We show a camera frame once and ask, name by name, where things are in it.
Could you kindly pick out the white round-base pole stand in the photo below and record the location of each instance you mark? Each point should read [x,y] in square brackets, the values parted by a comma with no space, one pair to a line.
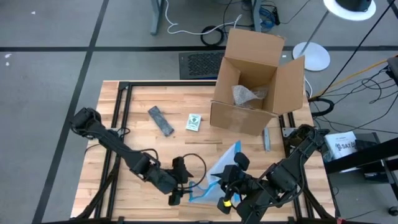
[312,56]

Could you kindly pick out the dark grey remote control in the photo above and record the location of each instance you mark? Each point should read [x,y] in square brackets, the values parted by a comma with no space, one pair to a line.
[160,121]

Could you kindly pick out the grey metal bar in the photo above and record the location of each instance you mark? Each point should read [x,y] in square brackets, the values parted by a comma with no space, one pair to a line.
[266,139]

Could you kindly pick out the black metal table frame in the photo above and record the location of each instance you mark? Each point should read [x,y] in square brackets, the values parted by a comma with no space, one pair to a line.
[171,83]

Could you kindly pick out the red clamp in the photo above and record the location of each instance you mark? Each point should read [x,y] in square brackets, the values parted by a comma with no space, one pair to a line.
[341,221]

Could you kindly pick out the grey device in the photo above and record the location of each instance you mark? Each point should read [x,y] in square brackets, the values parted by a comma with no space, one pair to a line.
[393,70]

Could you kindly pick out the white printed box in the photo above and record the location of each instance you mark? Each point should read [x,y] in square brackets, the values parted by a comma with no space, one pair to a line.
[342,144]

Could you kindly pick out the brown cardboard box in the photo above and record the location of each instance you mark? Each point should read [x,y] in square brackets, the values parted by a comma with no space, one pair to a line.
[239,119]

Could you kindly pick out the crumpled clear plastic wrap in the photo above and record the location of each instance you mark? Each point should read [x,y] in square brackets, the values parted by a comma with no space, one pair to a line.
[245,95]

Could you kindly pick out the grey desk leg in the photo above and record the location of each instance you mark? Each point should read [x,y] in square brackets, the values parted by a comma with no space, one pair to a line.
[157,18]
[256,15]

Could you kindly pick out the black caster wheel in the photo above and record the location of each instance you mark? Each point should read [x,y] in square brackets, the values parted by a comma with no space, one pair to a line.
[393,211]

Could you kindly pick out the grey mounting plate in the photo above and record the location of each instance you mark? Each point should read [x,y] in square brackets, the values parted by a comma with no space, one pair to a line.
[287,132]

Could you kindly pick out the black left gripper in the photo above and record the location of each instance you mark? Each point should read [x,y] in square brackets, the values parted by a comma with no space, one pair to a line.
[161,180]

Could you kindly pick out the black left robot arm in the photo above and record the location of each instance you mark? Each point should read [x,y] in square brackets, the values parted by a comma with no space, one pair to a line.
[118,147]

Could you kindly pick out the small yellow tag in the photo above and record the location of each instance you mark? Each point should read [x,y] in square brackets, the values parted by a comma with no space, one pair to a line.
[227,203]

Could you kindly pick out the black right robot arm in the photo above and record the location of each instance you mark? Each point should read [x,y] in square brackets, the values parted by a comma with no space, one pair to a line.
[295,161]

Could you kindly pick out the black power strip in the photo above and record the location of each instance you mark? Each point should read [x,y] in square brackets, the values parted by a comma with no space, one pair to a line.
[275,15]

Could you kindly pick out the black tower on white base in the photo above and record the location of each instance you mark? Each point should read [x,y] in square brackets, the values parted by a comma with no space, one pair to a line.
[354,4]

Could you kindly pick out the black perforated computer tower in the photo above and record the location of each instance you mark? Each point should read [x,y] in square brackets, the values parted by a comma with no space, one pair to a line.
[199,65]

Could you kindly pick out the black cart frame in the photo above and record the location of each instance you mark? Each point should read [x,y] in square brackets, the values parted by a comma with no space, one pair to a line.
[373,152]

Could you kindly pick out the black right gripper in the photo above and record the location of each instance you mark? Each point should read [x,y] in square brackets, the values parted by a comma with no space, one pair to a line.
[233,180]

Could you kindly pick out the white card box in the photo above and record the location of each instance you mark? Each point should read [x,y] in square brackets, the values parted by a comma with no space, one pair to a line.
[193,122]

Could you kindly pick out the mesh pouch with blue trim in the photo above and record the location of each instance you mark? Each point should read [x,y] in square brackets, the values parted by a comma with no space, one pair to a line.
[224,160]

